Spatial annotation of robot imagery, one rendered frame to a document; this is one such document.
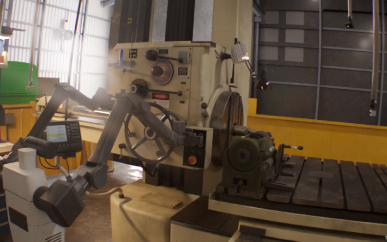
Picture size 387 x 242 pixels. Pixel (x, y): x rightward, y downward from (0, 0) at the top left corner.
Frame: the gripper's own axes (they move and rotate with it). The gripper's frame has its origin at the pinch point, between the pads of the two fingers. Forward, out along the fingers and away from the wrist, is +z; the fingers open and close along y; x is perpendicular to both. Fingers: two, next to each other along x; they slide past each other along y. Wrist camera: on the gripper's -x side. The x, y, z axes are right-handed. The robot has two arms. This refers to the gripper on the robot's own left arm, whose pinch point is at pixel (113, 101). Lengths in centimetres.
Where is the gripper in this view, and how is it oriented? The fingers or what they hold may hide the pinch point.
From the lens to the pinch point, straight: 207.4
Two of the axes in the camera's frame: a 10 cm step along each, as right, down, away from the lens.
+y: 0.6, -9.9, -0.8
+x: -9.1, -0.9, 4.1
